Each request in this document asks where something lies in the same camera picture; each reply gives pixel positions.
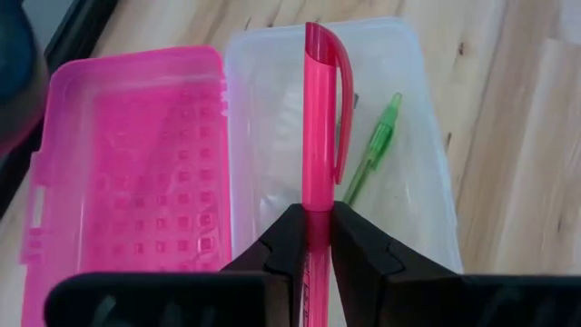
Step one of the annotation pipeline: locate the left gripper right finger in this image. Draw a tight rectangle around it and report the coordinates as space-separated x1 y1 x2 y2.
330 201 581 327

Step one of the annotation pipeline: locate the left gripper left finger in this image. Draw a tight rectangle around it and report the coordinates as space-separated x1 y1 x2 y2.
44 203 309 327

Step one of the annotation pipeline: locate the bright green translucent pen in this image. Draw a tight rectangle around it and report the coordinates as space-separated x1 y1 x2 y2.
341 92 404 206

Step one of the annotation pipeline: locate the pink translucent pen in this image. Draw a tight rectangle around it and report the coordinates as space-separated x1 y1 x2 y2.
300 21 356 327

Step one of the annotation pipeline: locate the clear box with pink lid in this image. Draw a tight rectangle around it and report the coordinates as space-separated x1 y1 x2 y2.
19 16 465 327

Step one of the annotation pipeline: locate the black aluminium table frame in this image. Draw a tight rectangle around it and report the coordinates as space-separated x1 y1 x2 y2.
0 0 120 219

